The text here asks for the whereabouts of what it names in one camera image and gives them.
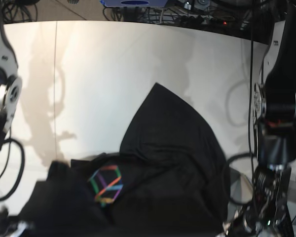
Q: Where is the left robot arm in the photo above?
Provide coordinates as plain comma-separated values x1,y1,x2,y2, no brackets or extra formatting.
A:
222,0,296,237

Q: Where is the black t-shirt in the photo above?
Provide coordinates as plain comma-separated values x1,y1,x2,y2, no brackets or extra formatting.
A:
19,84,230,237

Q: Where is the blue device on floor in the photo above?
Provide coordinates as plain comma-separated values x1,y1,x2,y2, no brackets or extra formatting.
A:
100,0,168,7

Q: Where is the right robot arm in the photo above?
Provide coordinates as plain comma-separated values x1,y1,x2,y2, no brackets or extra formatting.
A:
0,5,22,150

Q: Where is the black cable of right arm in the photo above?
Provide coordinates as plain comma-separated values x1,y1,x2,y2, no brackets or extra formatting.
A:
0,138,26,202

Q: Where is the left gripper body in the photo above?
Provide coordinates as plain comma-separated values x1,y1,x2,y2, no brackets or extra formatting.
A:
224,165,292,237

